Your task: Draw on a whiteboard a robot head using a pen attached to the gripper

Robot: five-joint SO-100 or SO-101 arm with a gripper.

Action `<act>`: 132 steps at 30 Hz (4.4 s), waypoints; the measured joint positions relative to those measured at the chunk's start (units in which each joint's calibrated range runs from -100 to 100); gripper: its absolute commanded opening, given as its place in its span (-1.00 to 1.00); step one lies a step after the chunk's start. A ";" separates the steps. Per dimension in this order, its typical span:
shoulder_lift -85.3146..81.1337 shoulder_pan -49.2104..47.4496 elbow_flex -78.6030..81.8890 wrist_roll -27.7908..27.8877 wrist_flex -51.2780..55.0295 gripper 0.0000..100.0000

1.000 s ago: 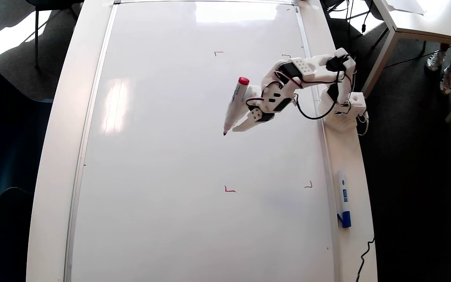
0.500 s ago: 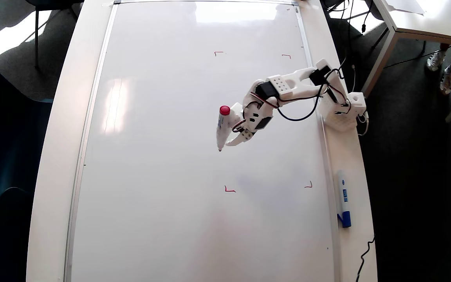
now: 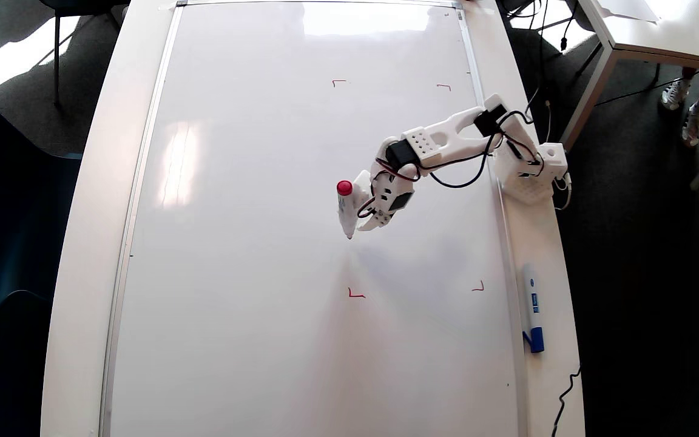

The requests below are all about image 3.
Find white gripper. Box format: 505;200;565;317
353;159;418;232

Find red whiteboard marker pen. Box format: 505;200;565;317
336;180;357;240

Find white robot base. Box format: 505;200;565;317
494;143;569;204

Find large whiteboard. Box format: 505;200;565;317
100;0;529;437

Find blue whiteboard marker pen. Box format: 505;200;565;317
521;263;545;354

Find white sneaker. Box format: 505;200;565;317
662;78;692;111
682;103;699;146

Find white side table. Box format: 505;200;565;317
559;0;699;192

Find dark blue chair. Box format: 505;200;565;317
0;82;83;331
0;290;53;437

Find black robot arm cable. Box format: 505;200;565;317
359;109;544;219

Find white cable at base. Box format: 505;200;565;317
553;173;573;211

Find black cable with plug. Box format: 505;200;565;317
559;0;578;52

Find black cable on table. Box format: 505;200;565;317
551;363;582;437

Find black floor cable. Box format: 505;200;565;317
595;73;699;107

